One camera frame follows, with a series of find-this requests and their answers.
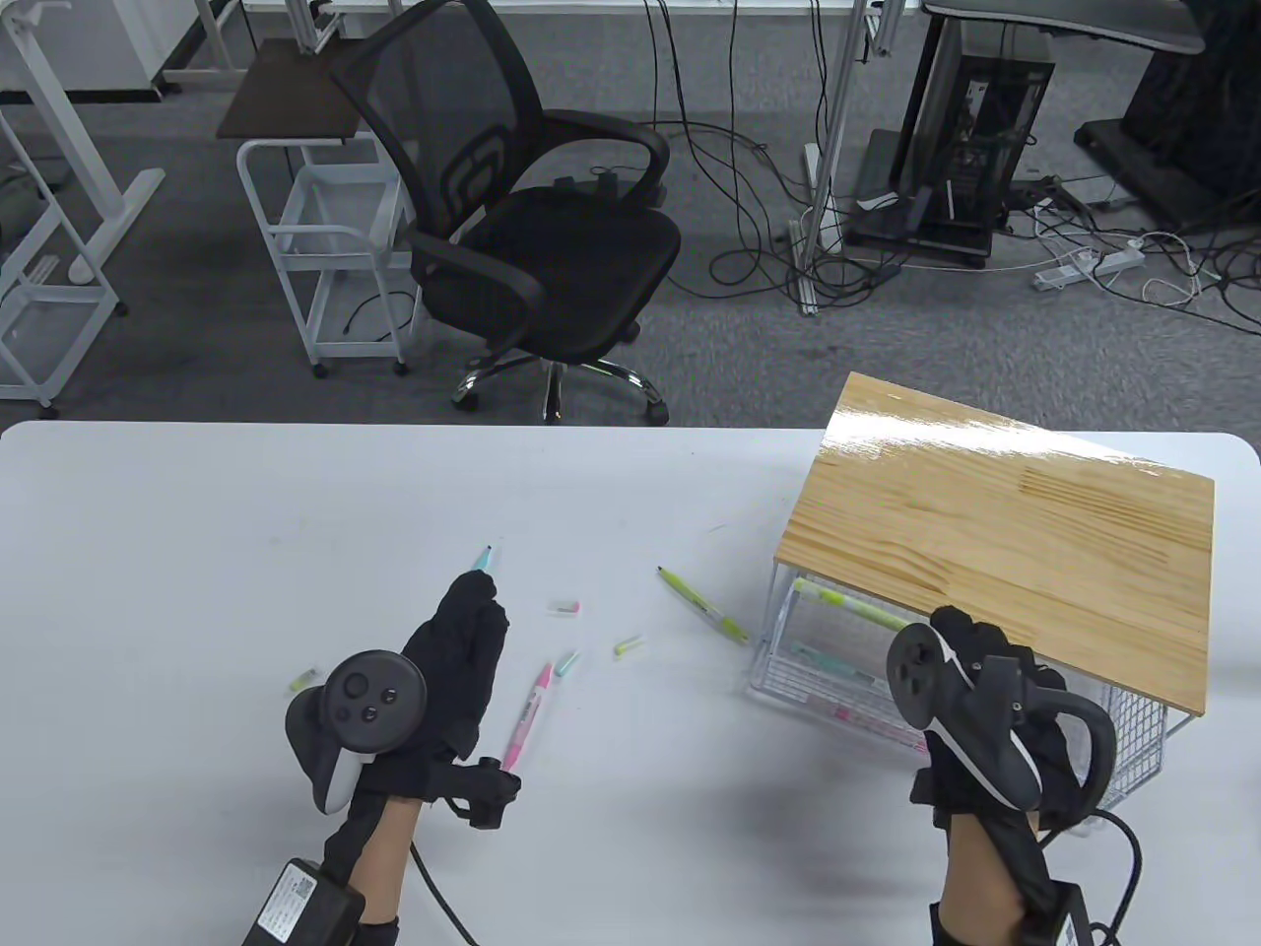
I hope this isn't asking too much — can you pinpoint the person's right hand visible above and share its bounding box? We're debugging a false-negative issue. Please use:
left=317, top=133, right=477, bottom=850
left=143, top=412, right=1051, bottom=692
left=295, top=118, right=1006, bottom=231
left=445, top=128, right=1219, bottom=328
left=911, top=606, right=1087, bottom=835

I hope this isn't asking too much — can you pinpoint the person's left hand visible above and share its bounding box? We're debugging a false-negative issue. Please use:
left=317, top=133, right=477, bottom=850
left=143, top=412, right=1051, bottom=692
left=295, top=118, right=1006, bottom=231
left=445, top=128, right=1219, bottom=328
left=357, top=574, right=510, bottom=803

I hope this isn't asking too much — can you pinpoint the pink double-ended highlighter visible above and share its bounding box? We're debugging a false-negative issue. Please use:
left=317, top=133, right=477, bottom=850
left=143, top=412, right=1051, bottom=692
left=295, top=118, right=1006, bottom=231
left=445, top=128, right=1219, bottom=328
left=808, top=698, right=929, bottom=757
left=499, top=662, right=555, bottom=776

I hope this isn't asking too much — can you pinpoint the green double-ended highlighter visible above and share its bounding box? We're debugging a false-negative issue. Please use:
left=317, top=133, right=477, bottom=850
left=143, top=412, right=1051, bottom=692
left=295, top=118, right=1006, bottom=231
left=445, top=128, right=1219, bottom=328
left=657, top=566, right=751, bottom=647
left=792, top=576, right=915, bottom=634

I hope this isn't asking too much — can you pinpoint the white wire basket wooden top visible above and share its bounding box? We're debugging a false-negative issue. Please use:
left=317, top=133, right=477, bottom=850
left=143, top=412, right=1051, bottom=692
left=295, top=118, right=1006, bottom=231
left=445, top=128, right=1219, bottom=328
left=747, top=372, right=1218, bottom=837

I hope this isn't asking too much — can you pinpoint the person's right forearm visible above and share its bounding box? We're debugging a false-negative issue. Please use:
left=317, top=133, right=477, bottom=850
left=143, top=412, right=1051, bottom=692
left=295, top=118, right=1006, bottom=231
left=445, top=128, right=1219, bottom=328
left=931, top=808, right=1060, bottom=946

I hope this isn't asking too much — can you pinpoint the person's left forearm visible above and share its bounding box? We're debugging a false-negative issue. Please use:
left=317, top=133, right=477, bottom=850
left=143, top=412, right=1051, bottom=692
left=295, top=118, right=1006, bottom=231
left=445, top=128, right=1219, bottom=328
left=323, top=796, right=417, bottom=932

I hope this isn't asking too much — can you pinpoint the grey black hand tracker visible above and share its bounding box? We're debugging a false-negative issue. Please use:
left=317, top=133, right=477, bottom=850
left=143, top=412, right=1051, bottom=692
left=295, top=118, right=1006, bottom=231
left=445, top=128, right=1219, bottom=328
left=887, top=623, right=1120, bottom=831
left=286, top=650, right=430, bottom=815

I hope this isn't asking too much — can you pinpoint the black wrist-worn box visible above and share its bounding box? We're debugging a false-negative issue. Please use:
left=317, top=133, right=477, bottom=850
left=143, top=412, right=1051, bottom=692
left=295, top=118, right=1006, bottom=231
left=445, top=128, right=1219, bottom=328
left=1025, top=882, right=1096, bottom=946
left=241, top=857, right=365, bottom=946

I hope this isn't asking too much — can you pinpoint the black mesh office chair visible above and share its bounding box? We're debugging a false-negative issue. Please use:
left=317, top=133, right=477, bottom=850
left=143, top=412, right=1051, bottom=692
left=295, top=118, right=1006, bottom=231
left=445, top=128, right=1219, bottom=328
left=328, top=0, right=684, bottom=427

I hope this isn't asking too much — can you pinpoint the white power strip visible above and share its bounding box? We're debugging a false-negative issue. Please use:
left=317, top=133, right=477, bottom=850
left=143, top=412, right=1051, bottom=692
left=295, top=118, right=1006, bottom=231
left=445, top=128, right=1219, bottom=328
left=1031, top=246, right=1147, bottom=293

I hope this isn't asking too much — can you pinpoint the white standing desk leg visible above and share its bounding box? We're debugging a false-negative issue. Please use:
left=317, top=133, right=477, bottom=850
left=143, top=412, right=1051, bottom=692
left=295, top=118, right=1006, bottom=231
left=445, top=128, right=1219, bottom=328
left=0, top=0, right=166, bottom=287

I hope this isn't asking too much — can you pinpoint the white cart with brown top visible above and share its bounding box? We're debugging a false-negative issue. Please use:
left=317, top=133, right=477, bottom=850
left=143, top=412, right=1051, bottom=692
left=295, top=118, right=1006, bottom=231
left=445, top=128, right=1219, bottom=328
left=217, top=39, right=417, bottom=380

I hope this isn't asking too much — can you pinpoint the black computer tower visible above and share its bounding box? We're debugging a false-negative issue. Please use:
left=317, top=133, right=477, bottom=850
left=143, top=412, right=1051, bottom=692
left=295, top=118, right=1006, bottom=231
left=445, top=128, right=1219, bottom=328
left=845, top=18, right=1057, bottom=271

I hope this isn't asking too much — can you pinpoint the black stand base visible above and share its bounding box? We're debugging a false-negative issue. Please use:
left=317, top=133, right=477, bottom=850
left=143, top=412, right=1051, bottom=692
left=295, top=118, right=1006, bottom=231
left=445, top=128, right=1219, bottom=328
left=1074, top=0, right=1261, bottom=234

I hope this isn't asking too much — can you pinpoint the white cabinet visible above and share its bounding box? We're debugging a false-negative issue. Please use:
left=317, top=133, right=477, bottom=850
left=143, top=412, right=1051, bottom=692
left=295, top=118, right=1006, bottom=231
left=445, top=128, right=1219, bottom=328
left=39, top=0, right=247, bottom=101

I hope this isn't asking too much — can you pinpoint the grey desk top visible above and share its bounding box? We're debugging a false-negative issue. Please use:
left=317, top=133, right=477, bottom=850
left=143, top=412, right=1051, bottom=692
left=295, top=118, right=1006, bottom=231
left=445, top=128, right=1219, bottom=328
left=921, top=0, right=1208, bottom=56

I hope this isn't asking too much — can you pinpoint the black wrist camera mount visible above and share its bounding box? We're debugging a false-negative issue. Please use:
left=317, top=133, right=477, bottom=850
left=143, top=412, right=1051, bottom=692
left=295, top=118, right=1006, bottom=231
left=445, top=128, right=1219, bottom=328
left=433, top=754, right=522, bottom=832

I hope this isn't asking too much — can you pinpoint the black glove cable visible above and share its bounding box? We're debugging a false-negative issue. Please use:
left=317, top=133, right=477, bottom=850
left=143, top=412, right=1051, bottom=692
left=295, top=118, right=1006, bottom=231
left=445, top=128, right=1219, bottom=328
left=408, top=843, right=476, bottom=946
left=1042, top=808, right=1146, bottom=935

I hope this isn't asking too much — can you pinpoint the tangle of black floor cables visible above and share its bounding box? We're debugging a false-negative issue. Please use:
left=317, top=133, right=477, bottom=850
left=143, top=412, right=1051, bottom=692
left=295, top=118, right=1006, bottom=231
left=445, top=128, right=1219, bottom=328
left=645, top=0, right=1261, bottom=331

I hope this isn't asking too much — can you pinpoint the aluminium frame leg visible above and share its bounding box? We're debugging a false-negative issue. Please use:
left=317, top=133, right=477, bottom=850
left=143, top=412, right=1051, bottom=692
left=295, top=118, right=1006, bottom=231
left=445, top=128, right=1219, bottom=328
left=791, top=0, right=885, bottom=318

